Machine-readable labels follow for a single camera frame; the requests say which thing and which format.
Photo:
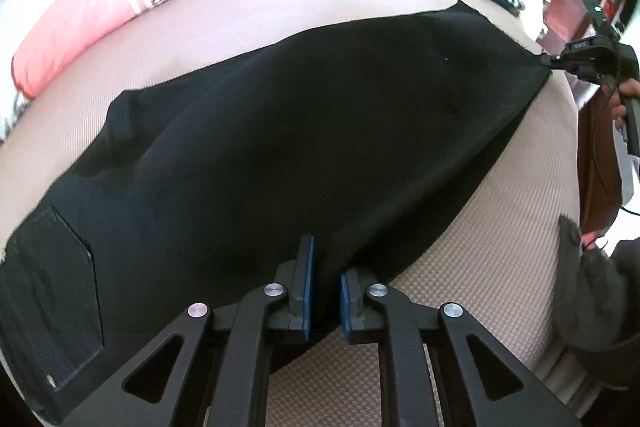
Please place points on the pink patterned pillow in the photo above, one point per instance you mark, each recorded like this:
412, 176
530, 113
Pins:
100, 7

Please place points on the person's right hand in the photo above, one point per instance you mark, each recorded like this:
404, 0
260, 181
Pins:
631, 88

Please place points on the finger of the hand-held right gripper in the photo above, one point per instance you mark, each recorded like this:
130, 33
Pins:
550, 61

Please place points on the grey clothing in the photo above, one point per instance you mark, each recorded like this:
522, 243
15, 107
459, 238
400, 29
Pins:
600, 297

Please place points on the beige woven bed mattress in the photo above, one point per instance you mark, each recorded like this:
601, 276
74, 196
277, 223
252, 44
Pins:
500, 232

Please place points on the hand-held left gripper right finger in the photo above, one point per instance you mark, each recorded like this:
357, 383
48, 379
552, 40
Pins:
345, 302

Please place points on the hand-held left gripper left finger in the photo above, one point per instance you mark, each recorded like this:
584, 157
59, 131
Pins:
310, 287

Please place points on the black pants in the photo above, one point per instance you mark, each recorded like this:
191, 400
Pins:
300, 132

